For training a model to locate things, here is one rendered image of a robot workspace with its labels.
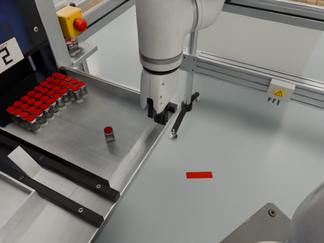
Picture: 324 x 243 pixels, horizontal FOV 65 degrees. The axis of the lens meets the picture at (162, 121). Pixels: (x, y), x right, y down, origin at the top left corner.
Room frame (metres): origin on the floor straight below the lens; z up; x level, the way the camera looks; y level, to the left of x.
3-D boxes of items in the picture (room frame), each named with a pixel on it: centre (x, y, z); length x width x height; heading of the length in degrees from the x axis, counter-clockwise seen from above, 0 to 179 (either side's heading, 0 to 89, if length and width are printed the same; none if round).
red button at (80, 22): (0.76, 0.26, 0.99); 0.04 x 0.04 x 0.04; 63
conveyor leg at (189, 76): (1.33, -0.18, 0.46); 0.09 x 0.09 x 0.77; 63
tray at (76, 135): (0.45, 0.20, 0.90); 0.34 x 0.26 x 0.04; 63
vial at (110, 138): (0.38, 0.12, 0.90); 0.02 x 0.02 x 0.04
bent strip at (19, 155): (0.28, 0.25, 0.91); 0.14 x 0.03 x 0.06; 62
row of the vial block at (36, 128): (0.49, 0.28, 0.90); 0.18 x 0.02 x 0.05; 153
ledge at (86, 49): (0.81, 0.33, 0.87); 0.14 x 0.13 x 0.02; 63
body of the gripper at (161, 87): (0.43, 0.00, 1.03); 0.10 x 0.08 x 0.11; 153
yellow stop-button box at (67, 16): (0.78, 0.30, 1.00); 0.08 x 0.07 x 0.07; 63
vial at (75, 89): (0.53, 0.23, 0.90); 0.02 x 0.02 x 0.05
